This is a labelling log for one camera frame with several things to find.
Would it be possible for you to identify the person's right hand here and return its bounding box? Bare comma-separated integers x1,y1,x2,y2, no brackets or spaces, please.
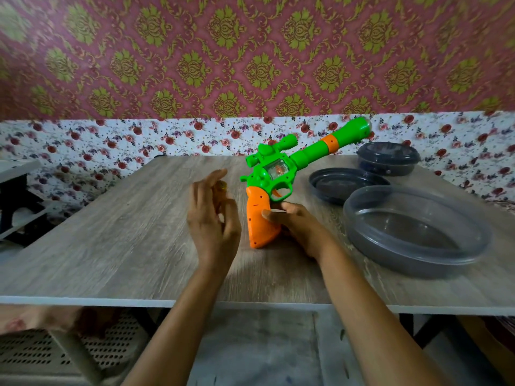
262,201,335,262

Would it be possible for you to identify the green and orange toy gun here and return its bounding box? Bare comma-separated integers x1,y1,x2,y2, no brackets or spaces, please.
240,116,373,250

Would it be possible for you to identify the person's left forearm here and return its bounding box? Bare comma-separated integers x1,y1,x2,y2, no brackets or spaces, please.
121,259,234,386

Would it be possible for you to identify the large grey container clear lid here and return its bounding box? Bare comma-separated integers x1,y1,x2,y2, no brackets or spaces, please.
343,184,492,279

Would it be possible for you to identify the brown wooden furniture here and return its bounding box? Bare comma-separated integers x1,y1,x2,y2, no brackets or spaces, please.
458,315,515,384

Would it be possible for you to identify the person's left hand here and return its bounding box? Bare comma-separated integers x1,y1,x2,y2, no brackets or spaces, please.
187,169,242,274

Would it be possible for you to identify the white and black shelf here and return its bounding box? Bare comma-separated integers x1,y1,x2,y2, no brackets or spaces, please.
0,158,54,249

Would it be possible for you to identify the black table leg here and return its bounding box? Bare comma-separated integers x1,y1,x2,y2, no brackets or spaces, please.
398,313,457,350

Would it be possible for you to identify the black round lid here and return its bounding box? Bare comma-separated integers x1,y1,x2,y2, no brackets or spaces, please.
308,168,391,206

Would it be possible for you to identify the person's right forearm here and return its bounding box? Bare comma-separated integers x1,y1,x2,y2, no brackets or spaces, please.
317,239,449,386

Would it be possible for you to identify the white perforated plastic chair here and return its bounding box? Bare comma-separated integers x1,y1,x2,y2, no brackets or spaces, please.
0,313,150,386

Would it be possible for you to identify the black round lidded container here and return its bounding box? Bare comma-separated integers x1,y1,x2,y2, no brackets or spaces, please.
356,141,422,177

